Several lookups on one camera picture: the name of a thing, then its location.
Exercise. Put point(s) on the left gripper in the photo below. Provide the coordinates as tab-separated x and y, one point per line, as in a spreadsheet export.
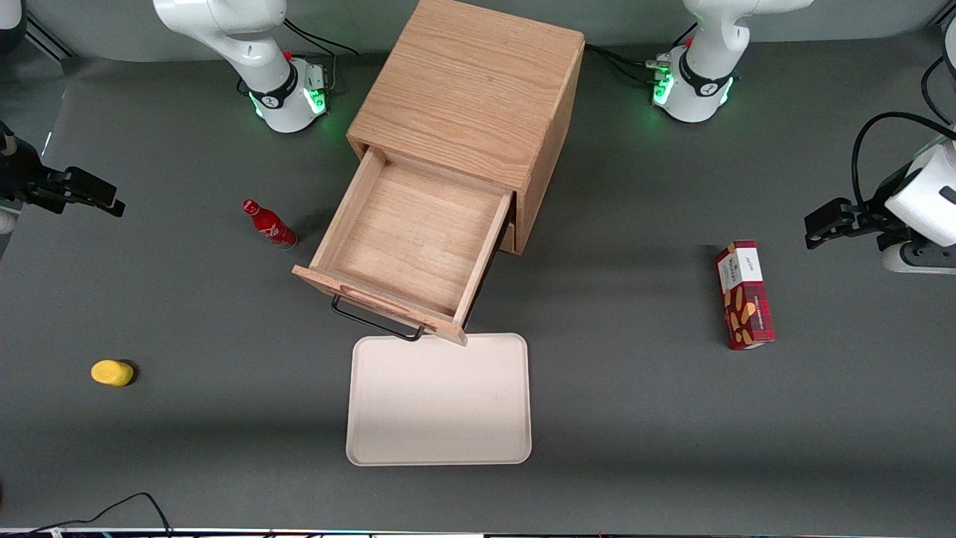
871	219

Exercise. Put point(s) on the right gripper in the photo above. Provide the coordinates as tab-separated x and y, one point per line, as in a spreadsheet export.
22	176

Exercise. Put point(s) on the wooden drawer with notch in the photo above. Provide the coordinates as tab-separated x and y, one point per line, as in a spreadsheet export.
411	232

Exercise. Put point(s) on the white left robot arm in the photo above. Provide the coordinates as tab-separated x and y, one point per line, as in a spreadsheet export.
706	82

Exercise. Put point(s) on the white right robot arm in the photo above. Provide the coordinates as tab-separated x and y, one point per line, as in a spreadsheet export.
246	52

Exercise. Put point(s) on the wooden drawer cabinet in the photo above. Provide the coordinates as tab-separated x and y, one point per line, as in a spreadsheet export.
478	82

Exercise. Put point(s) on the red cookie box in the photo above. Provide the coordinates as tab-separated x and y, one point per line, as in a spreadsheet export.
747	299

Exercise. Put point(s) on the red cola bottle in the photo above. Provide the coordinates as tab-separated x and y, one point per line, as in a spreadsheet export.
269	224

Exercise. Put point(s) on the yellow round object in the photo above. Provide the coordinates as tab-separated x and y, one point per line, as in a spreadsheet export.
110	373

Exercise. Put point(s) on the beige plastic tray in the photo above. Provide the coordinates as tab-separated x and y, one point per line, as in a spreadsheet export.
439	400

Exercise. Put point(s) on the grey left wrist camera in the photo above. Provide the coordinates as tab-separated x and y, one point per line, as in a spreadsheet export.
892	261

